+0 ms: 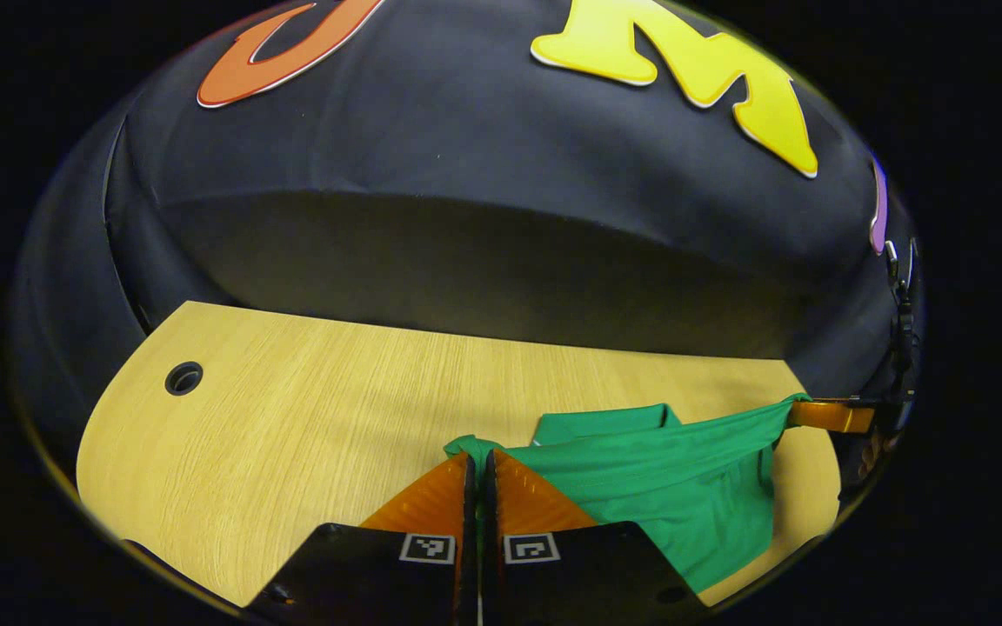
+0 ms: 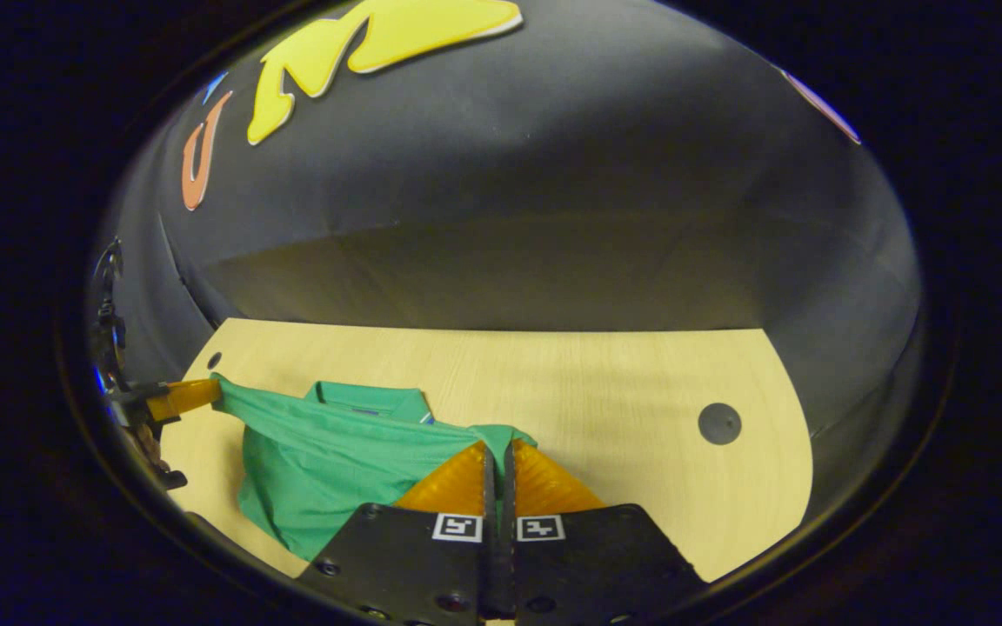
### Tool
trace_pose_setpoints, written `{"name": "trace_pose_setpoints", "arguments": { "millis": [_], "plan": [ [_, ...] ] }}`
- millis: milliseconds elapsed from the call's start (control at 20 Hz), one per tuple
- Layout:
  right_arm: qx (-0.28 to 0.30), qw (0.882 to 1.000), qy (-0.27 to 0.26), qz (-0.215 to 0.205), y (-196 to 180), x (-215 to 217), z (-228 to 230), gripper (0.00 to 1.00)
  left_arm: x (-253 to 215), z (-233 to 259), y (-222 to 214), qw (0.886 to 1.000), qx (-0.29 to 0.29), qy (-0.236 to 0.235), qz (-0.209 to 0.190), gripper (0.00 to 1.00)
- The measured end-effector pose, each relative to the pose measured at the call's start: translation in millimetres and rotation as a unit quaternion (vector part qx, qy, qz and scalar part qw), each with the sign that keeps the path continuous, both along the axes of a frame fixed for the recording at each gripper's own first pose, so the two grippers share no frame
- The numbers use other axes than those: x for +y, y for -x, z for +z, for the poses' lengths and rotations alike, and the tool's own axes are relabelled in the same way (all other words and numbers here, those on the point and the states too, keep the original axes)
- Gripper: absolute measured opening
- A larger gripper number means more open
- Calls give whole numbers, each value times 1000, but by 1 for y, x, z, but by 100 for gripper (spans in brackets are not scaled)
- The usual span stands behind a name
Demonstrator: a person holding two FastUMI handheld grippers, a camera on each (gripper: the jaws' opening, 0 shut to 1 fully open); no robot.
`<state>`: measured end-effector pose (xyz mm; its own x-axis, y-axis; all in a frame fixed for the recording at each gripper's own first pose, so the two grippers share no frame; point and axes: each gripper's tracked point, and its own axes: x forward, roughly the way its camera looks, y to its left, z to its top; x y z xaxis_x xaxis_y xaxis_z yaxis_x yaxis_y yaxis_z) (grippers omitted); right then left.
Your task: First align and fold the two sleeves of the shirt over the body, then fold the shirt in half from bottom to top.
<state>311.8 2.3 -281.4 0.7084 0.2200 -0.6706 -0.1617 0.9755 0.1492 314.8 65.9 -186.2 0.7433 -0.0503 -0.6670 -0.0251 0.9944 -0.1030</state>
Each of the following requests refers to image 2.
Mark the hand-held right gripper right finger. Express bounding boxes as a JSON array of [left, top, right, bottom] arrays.
[[501, 439, 704, 626]]

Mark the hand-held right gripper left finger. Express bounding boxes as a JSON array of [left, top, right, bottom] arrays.
[[297, 442, 503, 626]]

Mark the green T-shirt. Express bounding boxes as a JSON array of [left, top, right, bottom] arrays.
[[210, 374, 539, 562]]

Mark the black backdrop cloth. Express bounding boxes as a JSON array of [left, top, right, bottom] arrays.
[[88, 0, 925, 514]]

